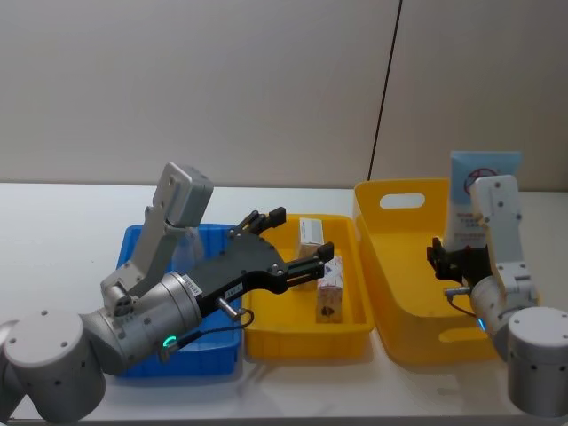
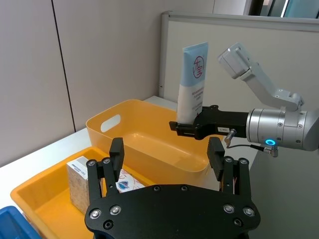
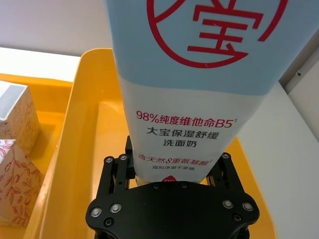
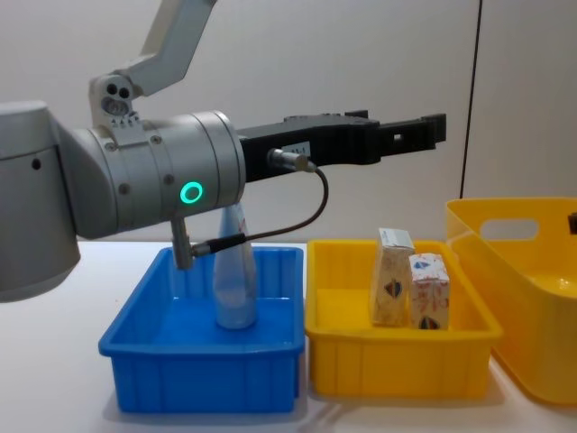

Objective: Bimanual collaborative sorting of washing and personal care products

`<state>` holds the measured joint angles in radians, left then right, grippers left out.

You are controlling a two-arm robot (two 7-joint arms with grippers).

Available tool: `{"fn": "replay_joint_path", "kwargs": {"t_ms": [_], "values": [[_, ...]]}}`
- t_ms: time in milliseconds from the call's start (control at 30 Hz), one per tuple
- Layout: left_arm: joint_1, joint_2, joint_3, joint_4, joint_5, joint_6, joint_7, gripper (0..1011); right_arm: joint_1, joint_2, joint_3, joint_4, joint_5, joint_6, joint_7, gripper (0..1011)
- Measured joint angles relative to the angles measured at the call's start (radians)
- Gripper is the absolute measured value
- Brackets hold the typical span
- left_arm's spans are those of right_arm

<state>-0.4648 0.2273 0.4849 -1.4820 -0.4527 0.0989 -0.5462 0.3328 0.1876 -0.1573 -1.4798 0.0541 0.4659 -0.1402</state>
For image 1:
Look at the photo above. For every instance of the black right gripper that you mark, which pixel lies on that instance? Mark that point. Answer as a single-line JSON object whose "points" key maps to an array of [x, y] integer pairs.
{"points": [[470, 264]]}

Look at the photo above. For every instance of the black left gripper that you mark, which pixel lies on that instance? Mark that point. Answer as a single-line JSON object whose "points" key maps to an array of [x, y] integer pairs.
{"points": [[248, 262]]}

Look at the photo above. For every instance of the light blue squeeze tube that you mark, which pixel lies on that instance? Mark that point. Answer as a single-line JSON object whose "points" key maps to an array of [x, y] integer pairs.
{"points": [[461, 208]]}

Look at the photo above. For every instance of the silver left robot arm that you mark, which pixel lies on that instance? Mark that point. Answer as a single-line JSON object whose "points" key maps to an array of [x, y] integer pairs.
{"points": [[44, 355]]}

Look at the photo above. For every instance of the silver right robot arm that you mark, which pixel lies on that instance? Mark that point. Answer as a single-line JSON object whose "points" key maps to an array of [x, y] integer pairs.
{"points": [[532, 350]]}

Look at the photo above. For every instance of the white-topped brown carton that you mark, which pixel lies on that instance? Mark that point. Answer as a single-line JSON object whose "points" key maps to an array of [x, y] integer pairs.
{"points": [[310, 231]]}

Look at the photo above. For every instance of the tall yellow plastic basket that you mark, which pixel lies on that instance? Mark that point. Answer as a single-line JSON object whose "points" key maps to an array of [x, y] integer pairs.
{"points": [[399, 266]]}

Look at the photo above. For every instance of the patterned brown carton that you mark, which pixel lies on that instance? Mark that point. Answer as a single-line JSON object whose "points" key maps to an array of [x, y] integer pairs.
{"points": [[329, 297]]}

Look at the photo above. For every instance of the shallow yellow plastic tray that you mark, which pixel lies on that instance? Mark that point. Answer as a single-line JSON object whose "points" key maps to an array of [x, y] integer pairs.
{"points": [[284, 328]]}

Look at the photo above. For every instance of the clear plastic item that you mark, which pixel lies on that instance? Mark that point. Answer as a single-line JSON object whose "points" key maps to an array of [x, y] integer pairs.
{"points": [[193, 246]]}

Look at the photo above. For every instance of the blue plastic bin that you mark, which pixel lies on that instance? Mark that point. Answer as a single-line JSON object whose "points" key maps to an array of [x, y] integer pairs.
{"points": [[213, 350]]}

